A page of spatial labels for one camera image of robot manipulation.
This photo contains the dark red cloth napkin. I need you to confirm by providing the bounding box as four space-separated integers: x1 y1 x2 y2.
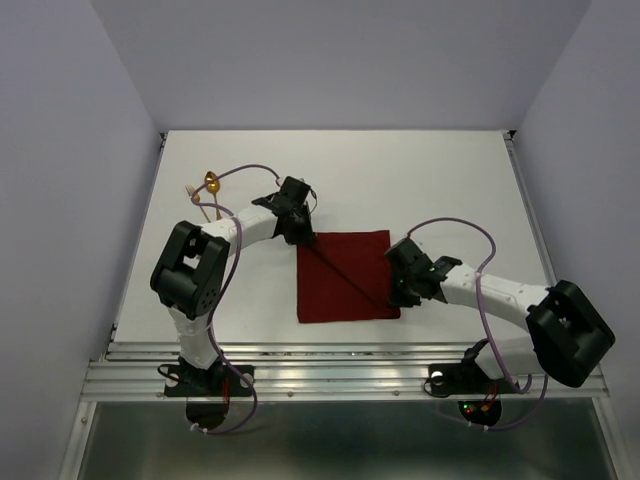
296 230 401 324

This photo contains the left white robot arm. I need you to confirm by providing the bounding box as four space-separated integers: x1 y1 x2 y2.
150 176 315 398

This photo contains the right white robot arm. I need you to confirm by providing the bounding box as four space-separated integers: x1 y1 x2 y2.
385 238 616 390

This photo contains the gold spoon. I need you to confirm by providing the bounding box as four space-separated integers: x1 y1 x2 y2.
204 171 220 204

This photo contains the gold fork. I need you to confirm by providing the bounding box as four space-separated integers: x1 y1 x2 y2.
185 181 213 223

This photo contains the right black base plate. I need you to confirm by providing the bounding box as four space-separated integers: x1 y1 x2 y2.
422 363 515 398

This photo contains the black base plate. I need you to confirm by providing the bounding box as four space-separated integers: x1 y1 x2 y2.
157 364 252 398
422 363 515 398

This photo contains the aluminium mounting rail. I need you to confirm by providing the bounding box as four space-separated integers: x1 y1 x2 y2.
79 341 611 403

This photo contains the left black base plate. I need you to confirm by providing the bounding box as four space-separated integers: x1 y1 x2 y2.
157 364 252 398

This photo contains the right aluminium table edge rail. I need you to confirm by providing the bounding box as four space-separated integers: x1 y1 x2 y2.
502 130 557 284

